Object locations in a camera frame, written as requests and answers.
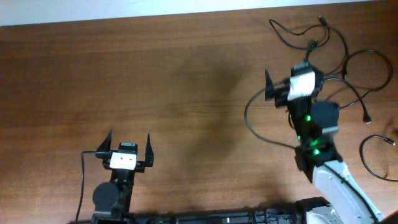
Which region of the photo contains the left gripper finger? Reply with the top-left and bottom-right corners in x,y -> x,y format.
145,133 -> 154,162
96,129 -> 113,153

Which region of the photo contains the black USB cable blue plug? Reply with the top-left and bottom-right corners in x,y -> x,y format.
268,16 -> 349,77

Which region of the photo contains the black cable small plug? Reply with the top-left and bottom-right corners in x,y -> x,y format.
323,49 -> 398,183

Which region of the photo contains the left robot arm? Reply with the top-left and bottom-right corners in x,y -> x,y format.
91,131 -> 154,224

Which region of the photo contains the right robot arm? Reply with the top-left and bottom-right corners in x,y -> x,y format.
265,62 -> 384,223

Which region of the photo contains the left camera cable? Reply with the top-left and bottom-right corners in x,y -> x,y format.
74,150 -> 99,224

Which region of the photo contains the camera cable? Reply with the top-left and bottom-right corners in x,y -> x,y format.
74,150 -> 99,224
243,79 -> 380,224

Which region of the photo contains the right camera cable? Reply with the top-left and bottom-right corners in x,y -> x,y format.
243,79 -> 380,224

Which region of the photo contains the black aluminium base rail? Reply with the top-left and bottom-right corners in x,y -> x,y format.
68,198 -> 336,224

